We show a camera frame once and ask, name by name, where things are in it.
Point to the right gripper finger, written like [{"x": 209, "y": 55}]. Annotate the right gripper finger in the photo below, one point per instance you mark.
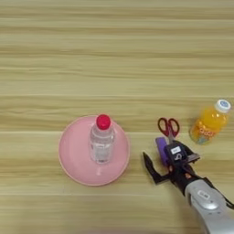
[
  {"x": 191, "y": 154},
  {"x": 152, "y": 170}
]

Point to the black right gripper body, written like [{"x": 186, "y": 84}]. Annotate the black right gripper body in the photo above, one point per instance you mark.
[{"x": 182, "y": 176}]

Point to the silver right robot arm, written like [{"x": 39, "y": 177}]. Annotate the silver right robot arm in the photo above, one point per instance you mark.
[{"x": 213, "y": 210}]

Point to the black box with white label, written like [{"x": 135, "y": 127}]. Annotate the black box with white label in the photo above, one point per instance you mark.
[{"x": 175, "y": 151}]

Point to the orange juice bottle white cap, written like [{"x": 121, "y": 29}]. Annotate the orange juice bottle white cap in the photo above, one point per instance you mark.
[{"x": 210, "y": 125}]

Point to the clear bottle with red cap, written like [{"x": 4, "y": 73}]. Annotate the clear bottle with red cap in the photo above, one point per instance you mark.
[{"x": 101, "y": 146}]

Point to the pink round plate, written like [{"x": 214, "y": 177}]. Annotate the pink round plate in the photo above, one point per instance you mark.
[{"x": 74, "y": 155}]

